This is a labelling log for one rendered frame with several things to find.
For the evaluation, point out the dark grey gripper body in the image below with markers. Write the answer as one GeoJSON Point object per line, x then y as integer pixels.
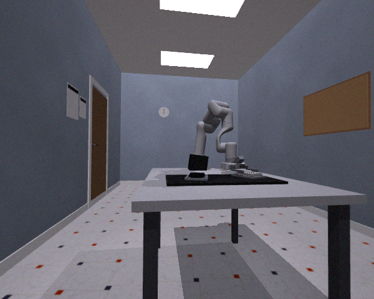
{"type": "Point", "coordinates": [227, 165]}

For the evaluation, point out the grey rectangular frame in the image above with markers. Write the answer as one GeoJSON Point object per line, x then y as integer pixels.
{"type": "Point", "coordinates": [196, 179]}

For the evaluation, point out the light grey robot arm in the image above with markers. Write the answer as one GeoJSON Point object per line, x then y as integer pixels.
{"type": "Point", "coordinates": [217, 112]}

